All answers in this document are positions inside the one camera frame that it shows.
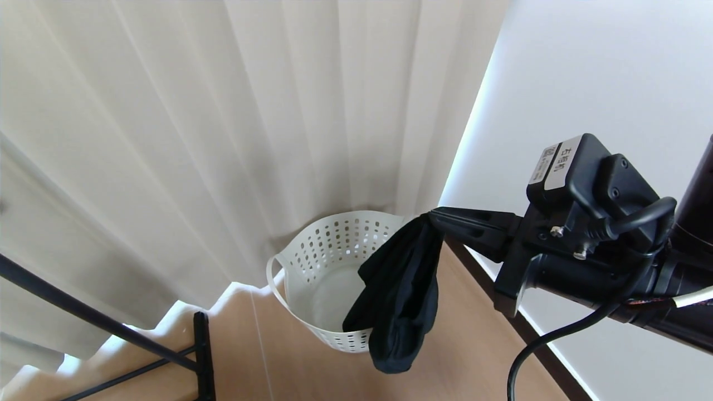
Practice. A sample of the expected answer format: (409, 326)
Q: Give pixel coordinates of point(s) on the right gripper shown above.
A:
(585, 278)

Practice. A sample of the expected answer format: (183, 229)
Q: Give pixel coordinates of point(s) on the black shirt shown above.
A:
(401, 301)

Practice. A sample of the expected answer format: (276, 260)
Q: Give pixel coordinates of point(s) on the white laundry basket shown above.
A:
(323, 245)

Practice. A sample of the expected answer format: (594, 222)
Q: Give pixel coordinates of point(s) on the black clothes rack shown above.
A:
(203, 356)

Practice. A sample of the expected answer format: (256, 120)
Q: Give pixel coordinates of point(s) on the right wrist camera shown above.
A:
(579, 172)

